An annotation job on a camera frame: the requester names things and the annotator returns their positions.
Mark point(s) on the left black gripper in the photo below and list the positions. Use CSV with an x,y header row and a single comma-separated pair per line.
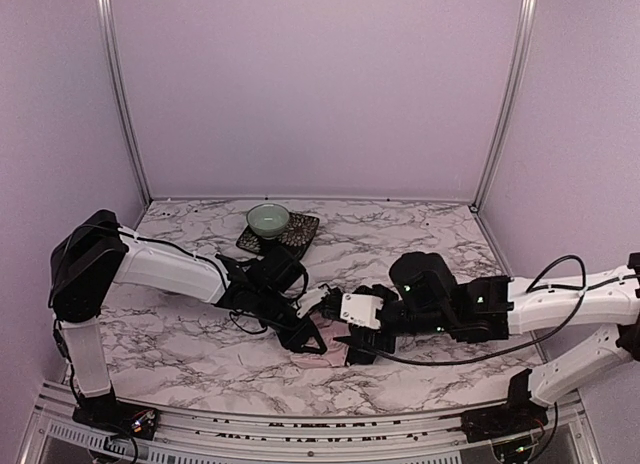
x,y
288,325

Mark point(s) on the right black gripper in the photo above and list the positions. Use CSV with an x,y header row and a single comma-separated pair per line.
x,y
375,342

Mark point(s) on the pink and black umbrella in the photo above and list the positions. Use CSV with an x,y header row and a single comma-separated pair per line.
x,y
336,353

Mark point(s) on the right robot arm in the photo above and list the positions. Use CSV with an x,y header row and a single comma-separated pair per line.
x,y
427,299

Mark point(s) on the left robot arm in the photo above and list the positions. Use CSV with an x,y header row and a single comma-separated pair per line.
x,y
100,253

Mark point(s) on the black floral square plate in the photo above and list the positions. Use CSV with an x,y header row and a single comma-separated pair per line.
x,y
296,237

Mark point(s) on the celadon green ceramic bowl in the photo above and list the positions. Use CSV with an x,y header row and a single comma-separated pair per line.
x,y
268,220

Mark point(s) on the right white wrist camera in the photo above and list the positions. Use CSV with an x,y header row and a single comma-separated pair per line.
x,y
359,308

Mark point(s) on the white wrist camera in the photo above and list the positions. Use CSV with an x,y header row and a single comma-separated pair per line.
x,y
359,308
310,299

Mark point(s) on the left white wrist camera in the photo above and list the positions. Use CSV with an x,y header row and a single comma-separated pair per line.
x,y
310,299

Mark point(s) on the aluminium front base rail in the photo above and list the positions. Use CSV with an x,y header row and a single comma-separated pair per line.
x,y
192,436

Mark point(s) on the right aluminium frame post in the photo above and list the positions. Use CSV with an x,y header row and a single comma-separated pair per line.
x,y
515,75

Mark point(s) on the aluminium frame post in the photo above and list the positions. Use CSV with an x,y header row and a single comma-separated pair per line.
x,y
108,29
515,75

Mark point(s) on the left aluminium frame post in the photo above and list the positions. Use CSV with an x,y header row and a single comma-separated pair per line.
x,y
108,29

